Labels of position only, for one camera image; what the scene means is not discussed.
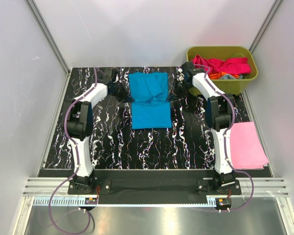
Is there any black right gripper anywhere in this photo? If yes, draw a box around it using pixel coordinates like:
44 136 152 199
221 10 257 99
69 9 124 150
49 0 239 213
166 78 193 103

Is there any blue t shirt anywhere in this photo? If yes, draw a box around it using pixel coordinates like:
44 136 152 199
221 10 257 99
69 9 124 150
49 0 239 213
128 72 172 130

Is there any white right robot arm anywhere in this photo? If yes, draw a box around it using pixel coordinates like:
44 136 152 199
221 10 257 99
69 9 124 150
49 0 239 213
167 61 236 194

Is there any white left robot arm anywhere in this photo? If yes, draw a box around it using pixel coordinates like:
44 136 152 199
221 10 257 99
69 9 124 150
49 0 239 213
62 68 135 194

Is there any orange t shirt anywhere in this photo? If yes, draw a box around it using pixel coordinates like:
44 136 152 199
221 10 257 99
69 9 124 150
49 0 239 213
209 72 227 80

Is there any grey t shirt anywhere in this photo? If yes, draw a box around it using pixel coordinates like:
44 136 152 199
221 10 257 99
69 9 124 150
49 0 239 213
219 74 244 80

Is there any olive green plastic bin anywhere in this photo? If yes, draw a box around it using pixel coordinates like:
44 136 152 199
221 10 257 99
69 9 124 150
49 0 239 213
187 46 258 95

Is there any magenta t shirt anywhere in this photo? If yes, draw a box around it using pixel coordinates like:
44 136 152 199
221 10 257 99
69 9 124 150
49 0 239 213
191 55 251 75

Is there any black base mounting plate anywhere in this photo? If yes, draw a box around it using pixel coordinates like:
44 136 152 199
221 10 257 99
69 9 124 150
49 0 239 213
38 168 271 205

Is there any folded pink t shirt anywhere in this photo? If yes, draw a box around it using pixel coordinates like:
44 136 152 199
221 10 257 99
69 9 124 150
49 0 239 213
230 122 269 169

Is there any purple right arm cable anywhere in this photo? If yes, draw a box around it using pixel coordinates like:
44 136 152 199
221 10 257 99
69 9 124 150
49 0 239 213
193 64 255 213

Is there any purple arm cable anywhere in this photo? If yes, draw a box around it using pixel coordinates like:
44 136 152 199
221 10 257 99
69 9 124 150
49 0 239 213
193 64 255 213
48 67 108 234

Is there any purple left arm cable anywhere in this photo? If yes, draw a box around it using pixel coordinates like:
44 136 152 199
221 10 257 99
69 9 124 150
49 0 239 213
48 67 108 234

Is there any white slotted cable duct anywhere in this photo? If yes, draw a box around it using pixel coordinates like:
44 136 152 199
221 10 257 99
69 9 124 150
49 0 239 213
33 196 217 208

